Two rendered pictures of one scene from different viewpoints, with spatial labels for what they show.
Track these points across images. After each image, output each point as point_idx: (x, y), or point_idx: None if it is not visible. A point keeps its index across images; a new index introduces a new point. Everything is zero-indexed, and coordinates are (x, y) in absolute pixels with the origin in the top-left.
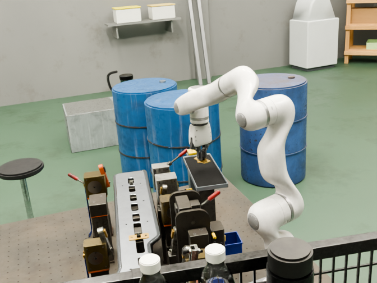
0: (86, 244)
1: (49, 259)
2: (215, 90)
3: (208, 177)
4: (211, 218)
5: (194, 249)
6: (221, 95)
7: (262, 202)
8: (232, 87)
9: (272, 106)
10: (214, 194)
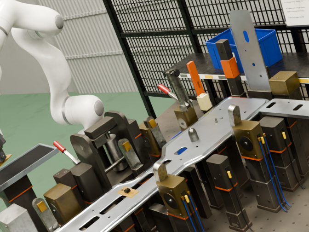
0: (179, 180)
1: None
2: (0, 38)
3: (25, 161)
4: None
5: (171, 71)
6: (5, 39)
7: (83, 96)
8: (14, 19)
9: None
10: (59, 143)
